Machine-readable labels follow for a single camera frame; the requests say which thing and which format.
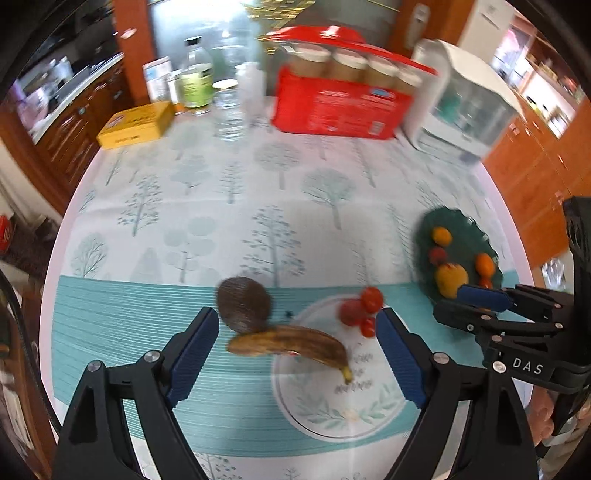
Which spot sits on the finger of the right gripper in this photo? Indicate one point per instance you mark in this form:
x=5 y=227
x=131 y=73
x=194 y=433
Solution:
x=475 y=321
x=526 y=301

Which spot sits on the large red lychee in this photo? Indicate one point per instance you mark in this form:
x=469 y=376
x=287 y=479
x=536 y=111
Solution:
x=352 y=312

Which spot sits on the dark green leaf plate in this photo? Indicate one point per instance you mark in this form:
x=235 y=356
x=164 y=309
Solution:
x=468 y=241

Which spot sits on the mandarin with stem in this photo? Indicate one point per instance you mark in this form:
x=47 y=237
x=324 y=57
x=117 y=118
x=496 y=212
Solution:
x=485 y=265

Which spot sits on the clear plastic water bottle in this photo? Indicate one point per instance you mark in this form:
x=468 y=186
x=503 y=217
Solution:
x=228 y=114

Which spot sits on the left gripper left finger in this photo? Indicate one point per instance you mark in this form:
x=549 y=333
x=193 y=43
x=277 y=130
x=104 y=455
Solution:
x=95 y=443

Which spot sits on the medium red tomato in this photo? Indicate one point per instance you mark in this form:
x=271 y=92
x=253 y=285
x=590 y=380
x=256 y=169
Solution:
x=368 y=327

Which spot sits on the yellow tin box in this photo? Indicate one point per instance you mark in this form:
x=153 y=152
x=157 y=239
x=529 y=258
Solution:
x=136 y=125

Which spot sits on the dark avocado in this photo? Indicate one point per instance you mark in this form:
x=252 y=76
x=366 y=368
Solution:
x=243 y=304

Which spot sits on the small red lychee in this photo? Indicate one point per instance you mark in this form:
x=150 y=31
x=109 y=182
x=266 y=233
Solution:
x=437 y=256

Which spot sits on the white plastic storage container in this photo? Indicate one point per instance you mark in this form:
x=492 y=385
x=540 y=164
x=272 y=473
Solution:
x=461 y=112

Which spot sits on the large red tomato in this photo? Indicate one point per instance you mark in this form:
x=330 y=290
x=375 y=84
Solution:
x=372 y=299

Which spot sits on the person right hand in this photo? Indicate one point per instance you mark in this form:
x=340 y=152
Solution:
x=539 y=414

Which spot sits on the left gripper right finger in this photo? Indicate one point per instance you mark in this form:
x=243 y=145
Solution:
x=496 y=442

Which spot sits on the tree patterned tablecloth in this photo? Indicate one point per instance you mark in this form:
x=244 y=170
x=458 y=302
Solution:
x=152 y=229

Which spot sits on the green label glass bottle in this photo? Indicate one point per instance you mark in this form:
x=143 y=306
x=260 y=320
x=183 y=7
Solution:
x=196 y=77

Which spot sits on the overripe brown banana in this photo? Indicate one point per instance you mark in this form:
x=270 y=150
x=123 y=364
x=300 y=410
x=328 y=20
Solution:
x=309 y=343

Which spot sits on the wooden cabinet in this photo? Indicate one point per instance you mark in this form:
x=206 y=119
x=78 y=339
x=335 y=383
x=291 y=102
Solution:
x=535 y=171

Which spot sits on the small tomato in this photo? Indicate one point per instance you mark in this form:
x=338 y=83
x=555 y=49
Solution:
x=486 y=282

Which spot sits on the small orange kumquat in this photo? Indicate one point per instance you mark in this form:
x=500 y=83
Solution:
x=442 y=236

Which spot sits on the red cardboard box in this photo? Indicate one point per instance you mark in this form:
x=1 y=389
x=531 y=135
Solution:
x=337 y=84

